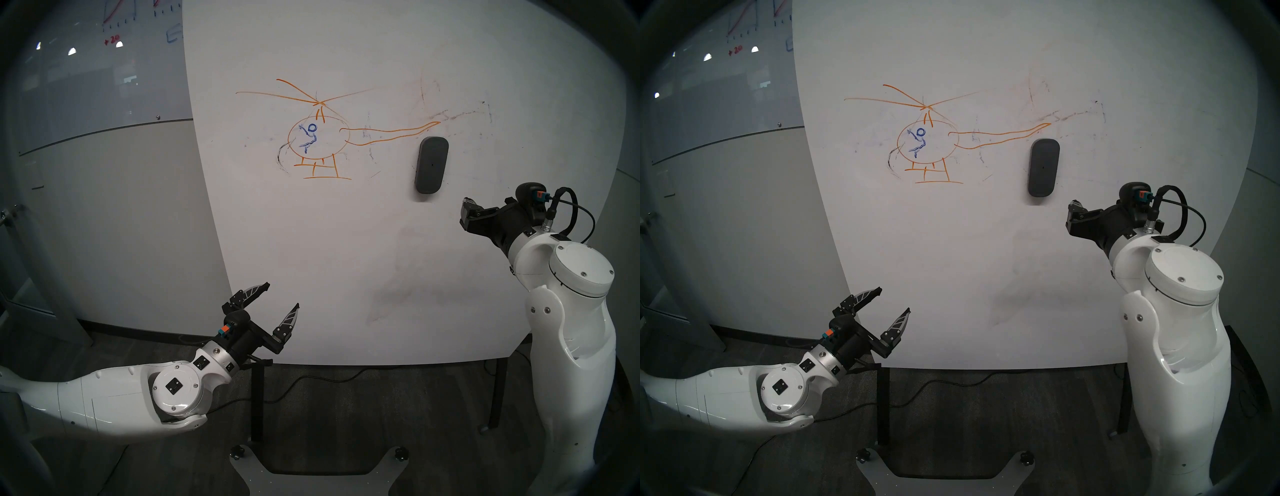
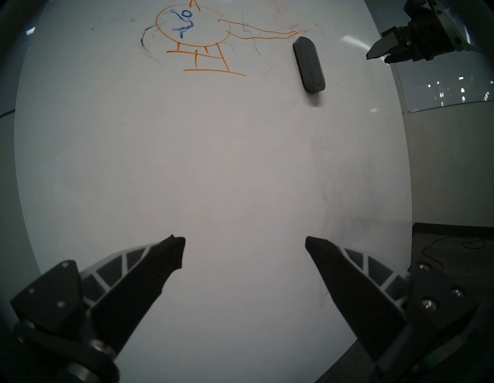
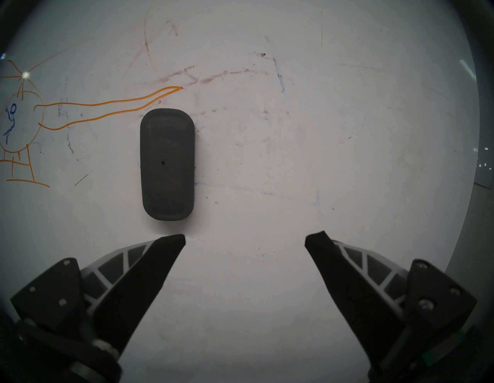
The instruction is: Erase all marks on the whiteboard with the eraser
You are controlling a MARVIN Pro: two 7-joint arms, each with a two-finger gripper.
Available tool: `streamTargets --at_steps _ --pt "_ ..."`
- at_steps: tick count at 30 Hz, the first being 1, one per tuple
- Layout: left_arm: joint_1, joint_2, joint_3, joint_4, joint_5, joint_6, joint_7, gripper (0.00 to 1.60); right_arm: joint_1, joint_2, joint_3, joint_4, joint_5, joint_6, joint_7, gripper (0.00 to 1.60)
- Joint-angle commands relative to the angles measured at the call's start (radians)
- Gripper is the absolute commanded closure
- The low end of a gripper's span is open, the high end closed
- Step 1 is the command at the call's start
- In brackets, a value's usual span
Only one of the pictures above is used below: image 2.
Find large white whiteboard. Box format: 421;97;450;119
14;0;413;383

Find black looped floor cable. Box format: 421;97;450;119
421;235;486;268

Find dark grey whiteboard eraser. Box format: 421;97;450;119
293;36;326;93

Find plain glass wall panel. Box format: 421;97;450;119
393;50;494;115

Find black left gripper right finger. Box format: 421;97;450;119
305;236;480;364

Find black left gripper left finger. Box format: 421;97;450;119
10;235;186;357

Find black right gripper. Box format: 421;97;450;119
366;0;457;65

